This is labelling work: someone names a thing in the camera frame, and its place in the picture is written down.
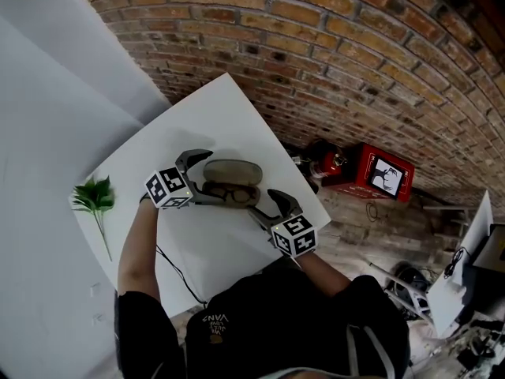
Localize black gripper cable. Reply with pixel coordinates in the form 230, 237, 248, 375
155, 245, 208, 306

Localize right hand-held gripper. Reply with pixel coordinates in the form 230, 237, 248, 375
246, 189, 319, 259

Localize red fire extinguisher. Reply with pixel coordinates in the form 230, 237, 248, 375
305, 139, 352, 181

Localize person's black t-shirt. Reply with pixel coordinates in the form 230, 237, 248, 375
116, 268, 411, 379

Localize person's right forearm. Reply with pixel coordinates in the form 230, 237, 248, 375
294, 250, 352, 298

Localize black round wheel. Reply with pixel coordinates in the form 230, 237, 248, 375
388, 262, 431, 303

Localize small white side table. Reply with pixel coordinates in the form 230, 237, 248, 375
428, 189, 494, 337

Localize coiled black cable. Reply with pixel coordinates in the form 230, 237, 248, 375
443, 247, 466, 280

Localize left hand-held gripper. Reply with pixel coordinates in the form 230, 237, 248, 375
144, 149, 245, 210

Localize black eyeglasses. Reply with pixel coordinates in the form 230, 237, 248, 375
204, 185, 257, 204

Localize black monitor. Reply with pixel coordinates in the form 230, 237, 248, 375
459, 266, 505, 315

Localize brown cardboard box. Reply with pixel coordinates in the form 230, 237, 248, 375
471, 223, 505, 274

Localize beige glasses case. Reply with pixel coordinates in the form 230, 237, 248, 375
196, 159, 264, 209

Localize person's left forearm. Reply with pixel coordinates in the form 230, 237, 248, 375
117, 197, 161, 303

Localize red fire equipment box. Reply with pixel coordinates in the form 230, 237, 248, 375
321, 143, 416, 204

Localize green artificial leaf sprig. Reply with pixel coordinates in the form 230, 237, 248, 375
70, 174, 116, 262

